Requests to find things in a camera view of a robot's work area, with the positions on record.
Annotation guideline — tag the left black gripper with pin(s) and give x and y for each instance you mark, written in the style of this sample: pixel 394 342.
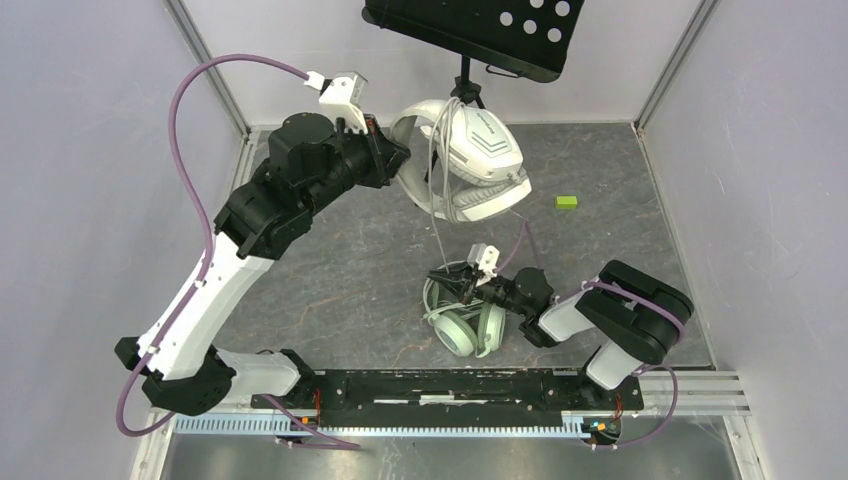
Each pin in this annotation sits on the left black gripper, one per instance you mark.
pixel 386 155

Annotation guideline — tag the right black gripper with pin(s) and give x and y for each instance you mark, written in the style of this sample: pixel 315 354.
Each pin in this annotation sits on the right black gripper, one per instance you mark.
pixel 455 279

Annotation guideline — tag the green headphones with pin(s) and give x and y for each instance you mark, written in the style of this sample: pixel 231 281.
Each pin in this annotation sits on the green headphones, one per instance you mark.
pixel 475 329

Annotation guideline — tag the white grey headphones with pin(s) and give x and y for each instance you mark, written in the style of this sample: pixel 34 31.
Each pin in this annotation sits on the white grey headphones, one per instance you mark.
pixel 483 172

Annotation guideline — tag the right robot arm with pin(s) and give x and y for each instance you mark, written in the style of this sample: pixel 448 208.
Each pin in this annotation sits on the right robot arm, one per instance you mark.
pixel 642 317

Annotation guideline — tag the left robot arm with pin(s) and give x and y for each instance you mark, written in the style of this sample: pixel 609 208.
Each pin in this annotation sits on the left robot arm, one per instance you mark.
pixel 312 162

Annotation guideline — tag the green small block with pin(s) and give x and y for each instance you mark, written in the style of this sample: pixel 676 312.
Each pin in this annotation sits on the green small block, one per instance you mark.
pixel 566 202

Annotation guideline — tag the black music stand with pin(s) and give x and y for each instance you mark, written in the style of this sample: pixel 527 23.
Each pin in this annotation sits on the black music stand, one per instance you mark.
pixel 513 39

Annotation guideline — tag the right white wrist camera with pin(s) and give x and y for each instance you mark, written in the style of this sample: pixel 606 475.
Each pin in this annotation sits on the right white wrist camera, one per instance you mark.
pixel 484 258

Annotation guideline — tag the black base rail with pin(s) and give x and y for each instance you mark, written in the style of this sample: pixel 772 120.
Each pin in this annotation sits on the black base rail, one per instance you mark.
pixel 523 397

